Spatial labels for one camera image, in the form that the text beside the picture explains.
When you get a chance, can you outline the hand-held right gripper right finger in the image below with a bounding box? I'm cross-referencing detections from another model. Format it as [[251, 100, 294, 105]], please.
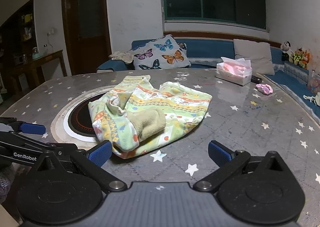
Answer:
[[194, 140, 293, 193]]

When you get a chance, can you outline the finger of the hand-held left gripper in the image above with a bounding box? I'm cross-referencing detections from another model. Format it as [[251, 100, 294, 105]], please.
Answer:
[[0, 117, 47, 136], [0, 131, 78, 155]]

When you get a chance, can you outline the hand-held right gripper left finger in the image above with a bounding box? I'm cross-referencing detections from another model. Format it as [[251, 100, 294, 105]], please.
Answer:
[[29, 140, 128, 194]]

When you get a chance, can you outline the green patterned child's garment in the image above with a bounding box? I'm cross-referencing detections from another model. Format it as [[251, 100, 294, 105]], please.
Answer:
[[89, 75, 213, 160]]

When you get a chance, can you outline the round black induction cooktop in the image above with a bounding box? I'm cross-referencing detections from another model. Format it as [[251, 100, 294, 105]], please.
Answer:
[[51, 87, 118, 148]]

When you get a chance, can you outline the wooden side table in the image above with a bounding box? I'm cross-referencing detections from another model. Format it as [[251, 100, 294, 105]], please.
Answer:
[[11, 50, 68, 93]]

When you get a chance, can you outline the pink hair scrunchie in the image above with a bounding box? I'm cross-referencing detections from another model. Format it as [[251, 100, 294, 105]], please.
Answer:
[[255, 83, 273, 95]]

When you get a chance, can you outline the pink and white tissue box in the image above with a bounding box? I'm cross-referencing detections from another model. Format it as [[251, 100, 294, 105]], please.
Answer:
[[215, 57, 252, 86]]

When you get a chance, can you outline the cream crumpled cloth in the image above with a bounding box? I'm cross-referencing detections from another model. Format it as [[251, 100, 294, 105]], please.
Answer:
[[109, 51, 134, 64]]

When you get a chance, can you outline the grey pillow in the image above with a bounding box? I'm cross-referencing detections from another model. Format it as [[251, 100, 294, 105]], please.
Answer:
[[233, 39, 275, 76]]

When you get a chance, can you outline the dark wooden shelf cabinet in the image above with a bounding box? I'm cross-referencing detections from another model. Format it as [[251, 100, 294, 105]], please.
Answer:
[[0, 0, 38, 103]]

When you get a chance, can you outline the blue sofa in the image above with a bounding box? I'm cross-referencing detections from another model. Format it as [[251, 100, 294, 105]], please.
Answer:
[[97, 39, 320, 125]]

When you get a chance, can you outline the white knotted cloth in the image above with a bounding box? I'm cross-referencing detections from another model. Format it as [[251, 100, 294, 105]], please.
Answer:
[[303, 92, 320, 106]]

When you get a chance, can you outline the dark wooden door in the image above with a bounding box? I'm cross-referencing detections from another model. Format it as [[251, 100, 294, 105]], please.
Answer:
[[62, 0, 112, 76]]

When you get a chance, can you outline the butterfly print pillow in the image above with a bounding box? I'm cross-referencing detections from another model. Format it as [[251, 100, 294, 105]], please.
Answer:
[[132, 34, 192, 71]]

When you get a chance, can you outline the clear plastic toy box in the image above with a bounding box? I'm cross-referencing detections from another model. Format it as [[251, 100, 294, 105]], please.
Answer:
[[307, 68, 320, 95]]

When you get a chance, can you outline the brown bear plush toy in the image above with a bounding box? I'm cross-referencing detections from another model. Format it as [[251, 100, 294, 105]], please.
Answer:
[[290, 48, 304, 66]]

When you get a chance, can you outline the panda plush toy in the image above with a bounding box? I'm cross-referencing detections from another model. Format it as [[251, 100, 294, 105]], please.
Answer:
[[280, 41, 293, 62]]

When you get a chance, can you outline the orange fox plush toy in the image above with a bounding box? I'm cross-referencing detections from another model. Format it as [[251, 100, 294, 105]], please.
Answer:
[[301, 49, 311, 69]]

